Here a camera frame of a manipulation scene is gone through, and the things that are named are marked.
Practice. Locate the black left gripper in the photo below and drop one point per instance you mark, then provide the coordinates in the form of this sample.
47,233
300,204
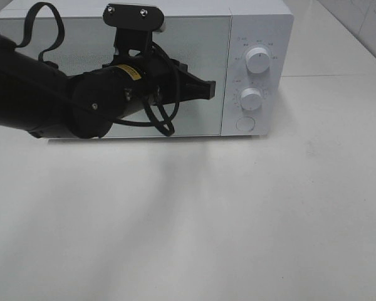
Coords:
155,85

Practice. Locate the white microwave door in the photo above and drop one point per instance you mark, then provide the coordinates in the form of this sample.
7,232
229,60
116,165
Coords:
200,43

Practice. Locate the round white door button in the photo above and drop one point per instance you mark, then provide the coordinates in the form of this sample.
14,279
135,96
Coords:
245,124

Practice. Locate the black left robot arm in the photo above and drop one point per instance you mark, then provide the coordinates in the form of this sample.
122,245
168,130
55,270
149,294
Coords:
38,98

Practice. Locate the lower white timer knob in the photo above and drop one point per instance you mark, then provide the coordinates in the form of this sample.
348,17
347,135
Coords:
251,99

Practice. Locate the white microwave oven body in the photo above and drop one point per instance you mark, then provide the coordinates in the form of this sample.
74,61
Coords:
252,23

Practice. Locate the upper white power knob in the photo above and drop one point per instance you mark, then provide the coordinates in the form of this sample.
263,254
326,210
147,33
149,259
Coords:
257,59

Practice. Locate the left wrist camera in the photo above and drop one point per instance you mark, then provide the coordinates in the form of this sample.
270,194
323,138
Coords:
134,24

